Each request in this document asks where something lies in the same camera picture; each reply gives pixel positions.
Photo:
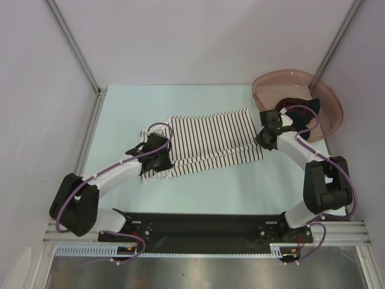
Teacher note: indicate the slotted cable duct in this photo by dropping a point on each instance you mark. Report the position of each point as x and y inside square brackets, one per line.
[113, 251]
[288, 249]

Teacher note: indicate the dark navy red tank top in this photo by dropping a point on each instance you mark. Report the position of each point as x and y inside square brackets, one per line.
[301, 117]

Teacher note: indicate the right slotted cable duct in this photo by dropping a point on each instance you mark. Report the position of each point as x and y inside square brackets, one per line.
[288, 249]

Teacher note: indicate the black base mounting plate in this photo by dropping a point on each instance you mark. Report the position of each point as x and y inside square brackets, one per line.
[209, 233]

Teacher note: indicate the left slotted cable duct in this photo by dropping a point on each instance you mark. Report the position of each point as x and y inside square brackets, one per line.
[113, 251]

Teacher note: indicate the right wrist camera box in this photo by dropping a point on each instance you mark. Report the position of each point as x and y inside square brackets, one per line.
[286, 120]

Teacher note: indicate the left aluminium frame post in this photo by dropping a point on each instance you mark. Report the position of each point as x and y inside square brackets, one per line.
[71, 42]

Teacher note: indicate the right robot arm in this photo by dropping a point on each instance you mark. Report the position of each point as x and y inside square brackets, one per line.
[327, 185]

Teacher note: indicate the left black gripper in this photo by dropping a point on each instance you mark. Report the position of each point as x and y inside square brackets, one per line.
[166, 164]

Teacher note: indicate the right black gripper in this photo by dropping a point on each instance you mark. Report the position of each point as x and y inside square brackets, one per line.
[260, 139]

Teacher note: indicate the brown translucent plastic basin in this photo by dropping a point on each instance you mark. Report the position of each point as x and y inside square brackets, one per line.
[272, 87]

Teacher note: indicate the aluminium frame post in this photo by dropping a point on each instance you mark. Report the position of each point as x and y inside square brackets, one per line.
[342, 31]
[71, 42]

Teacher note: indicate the black white striped tank top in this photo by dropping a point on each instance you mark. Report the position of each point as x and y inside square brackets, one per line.
[209, 142]

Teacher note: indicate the right aluminium frame post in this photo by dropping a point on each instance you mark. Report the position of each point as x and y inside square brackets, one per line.
[342, 31]

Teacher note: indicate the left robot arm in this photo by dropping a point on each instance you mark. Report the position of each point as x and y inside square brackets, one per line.
[76, 205]

